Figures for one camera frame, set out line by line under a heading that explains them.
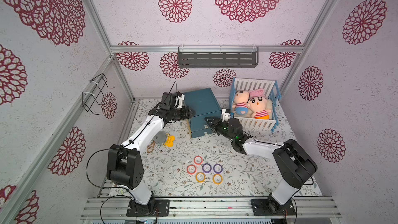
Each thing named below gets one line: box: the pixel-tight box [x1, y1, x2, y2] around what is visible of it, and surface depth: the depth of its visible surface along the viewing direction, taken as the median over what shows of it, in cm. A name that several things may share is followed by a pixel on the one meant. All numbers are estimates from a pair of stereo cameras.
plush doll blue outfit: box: [232, 90, 250, 116], surface depth 105 cm
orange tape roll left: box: [195, 171, 206, 184], surface depth 85 cm
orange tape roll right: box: [212, 173, 223, 185], surface depth 85 cm
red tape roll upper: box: [193, 155, 204, 166], surface depth 91 cm
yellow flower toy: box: [164, 133, 176, 148], surface depth 99 cm
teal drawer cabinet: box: [182, 87, 223, 139], surface depth 91 cm
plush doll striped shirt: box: [246, 95, 272, 120], surface depth 101 cm
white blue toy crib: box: [229, 77, 282, 133], surface depth 105 cm
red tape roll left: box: [186, 164, 197, 175], surface depth 87 cm
